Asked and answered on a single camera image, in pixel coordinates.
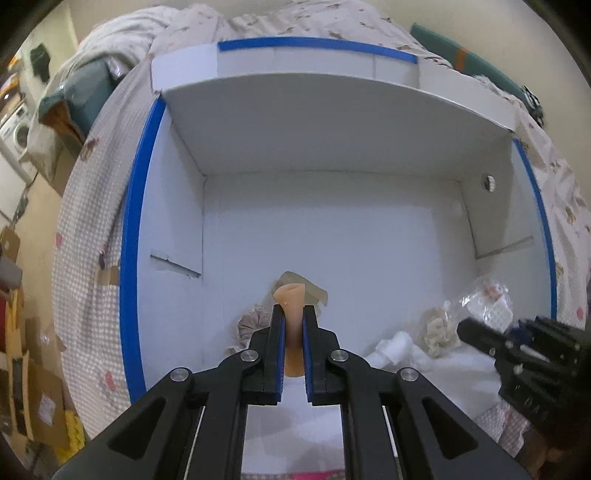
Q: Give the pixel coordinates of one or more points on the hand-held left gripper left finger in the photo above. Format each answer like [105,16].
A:
[278,355]

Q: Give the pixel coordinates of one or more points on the person's right hand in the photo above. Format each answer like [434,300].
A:
[538,454]

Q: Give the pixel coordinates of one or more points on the pink rubber duck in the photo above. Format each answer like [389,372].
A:
[318,476]

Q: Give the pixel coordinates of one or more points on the blue and white cardboard box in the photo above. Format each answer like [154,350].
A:
[323,221]

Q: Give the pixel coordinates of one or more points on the peach soft toy piece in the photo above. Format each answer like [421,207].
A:
[293,314]

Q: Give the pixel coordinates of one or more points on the clear plastic packet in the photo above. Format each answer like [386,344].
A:
[489,304]

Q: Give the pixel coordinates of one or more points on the open labelled cardboard box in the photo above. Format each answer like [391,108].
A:
[44,401]

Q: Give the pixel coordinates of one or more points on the white printed blanket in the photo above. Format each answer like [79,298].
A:
[563,184]

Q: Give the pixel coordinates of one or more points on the white washing machine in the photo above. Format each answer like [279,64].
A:
[16,134]

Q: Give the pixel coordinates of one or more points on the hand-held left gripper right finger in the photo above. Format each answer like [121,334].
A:
[308,355]

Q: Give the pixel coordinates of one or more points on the teal cushion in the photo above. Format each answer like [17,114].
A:
[78,87]

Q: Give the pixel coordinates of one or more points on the cream fluffy cloth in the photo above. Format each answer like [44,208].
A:
[438,330]

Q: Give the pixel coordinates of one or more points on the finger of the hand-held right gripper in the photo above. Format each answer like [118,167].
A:
[480,337]
[549,334]

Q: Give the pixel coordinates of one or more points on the pale printed duvet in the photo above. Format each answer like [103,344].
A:
[120,41]

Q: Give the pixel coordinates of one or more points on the black and white cloth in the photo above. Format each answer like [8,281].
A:
[533,104]

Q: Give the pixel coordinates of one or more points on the beige cloth piece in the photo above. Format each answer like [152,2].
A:
[316,290]

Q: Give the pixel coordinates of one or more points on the black hanging garment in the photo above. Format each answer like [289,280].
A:
[39,60]

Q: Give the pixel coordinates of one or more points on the beige lace scrunchie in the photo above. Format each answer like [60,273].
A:
[254,323]

